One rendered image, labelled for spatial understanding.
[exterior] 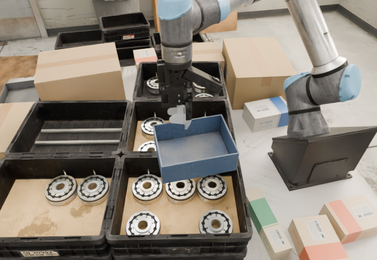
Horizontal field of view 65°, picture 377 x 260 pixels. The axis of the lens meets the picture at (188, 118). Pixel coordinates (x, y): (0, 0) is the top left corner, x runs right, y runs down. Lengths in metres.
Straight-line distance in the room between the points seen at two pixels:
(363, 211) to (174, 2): 0.94
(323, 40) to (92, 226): 0.93
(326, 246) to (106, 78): 1.16
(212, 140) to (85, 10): 3.29
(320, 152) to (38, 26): 3.56
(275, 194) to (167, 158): 0.56
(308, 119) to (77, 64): 1.11
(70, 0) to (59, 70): 2.42
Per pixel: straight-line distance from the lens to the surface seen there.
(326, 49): 1.07
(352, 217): 1.20
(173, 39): 0.68
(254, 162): 1.32
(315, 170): 1.23
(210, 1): 0.74
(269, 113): 1.43
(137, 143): 1.20
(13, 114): 1.47
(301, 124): 1.15
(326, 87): 1.09
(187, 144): 0.86
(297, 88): 1.15
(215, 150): 0.85
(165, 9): 0.67
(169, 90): 0.74
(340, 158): 1.25
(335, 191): 1.33
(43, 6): 4.03
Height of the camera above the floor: 1.69
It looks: 42 degrees down
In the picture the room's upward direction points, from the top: straight up
